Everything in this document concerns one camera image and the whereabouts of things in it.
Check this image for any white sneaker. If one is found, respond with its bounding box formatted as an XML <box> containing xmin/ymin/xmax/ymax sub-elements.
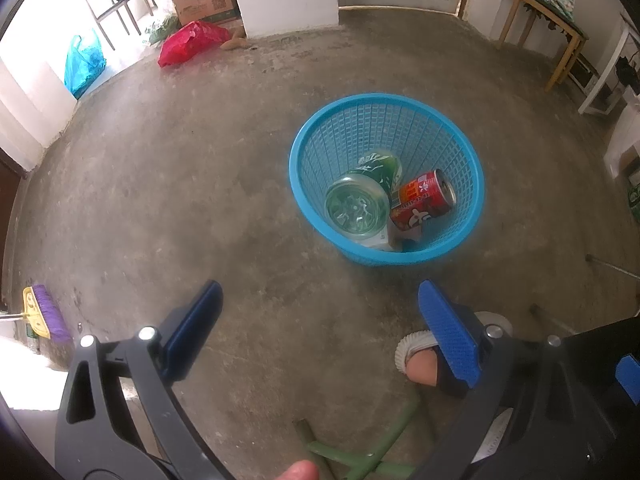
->
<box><xmin>392</xmin><ymin>310</ymin><xmax>514</xmax><ymax>376</ymax></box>

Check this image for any person's leg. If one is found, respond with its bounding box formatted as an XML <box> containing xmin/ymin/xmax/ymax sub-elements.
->
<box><xmin>412</xmin><ymin>318</ymin><xmax>639</xmax><ymax>479</ymax></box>

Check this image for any blue plastic trash basket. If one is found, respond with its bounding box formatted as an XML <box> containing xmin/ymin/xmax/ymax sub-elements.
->
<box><xmin>288</xmin><ymin>93</ymin><xmax>485</xmax><ymax>266</ymax></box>

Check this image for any clear plastic food container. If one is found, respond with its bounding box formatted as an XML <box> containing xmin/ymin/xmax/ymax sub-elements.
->
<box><xmin>358</xmin><ymin>229</ymin><xmax>401</xmax><ymax>252</ymax></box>

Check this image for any green plastic bottle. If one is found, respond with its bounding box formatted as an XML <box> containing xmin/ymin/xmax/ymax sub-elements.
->
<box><xmin>324</xmin><ymin>150</ymin><xmax>404</xmax><ymax>240</ymax></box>

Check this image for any green drink can pack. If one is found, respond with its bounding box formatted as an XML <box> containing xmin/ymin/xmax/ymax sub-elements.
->
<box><xmin>626</xmin><ymin>169</ymin><xmax>640</xmax><ymax>223</ymax></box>

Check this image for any purple yellow broom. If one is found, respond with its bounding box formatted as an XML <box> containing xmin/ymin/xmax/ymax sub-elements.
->
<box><xmin>1</xmin><ymin>284</ymin><xmax>73</xmax><ymax>344</ymax></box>

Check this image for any pink bubble wrap pouch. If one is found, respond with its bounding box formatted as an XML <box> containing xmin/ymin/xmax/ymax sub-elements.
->
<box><xmin>393</xmin><ymin>226</ymin><xmax>422</xmax><ymax>252</ymax></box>

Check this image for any red drink can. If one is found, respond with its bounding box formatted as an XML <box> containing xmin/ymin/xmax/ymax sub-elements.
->
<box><xmin>390</xmin><ymin>169</ymin><xmax>457</xmax><ymax>231</ymax></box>

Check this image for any blue plastic bag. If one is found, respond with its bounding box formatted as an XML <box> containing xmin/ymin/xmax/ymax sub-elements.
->
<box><xmin>64</xmin><ymin>32</ymin><xmax>106</xmax><ymax>100</ymax></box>

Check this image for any white wooden desk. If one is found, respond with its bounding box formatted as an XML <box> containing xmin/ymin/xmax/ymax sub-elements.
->
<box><xmin>577</xmin><ymin>22</ymin><xmax>640</xmax><ymax>117</ymax></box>

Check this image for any person's left hand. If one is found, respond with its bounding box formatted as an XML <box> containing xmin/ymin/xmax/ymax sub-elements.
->
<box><xmin>276</xmin><ymin>460</ymin><xmax>320</xmax><ymax>480</ymax></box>

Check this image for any wooden chair with cushion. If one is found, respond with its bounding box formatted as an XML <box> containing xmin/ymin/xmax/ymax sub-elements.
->
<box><xmin>497</xmin><ymin>0</ymin><xmax>588</xmax><ymax>92</ymax></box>

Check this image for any red plastic bag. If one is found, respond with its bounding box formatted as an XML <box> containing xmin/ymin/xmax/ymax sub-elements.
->
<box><xmin>157</xmin><ymin>21</ymin><xmax>232</xmax><ymax>67</ymax></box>

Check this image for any green metal stool frame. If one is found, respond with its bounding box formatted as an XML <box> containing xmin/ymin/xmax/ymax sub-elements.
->
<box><xmin>292</xmin><ymin>393</ymin><xmax>426</xmax><ymax>480</ymax></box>

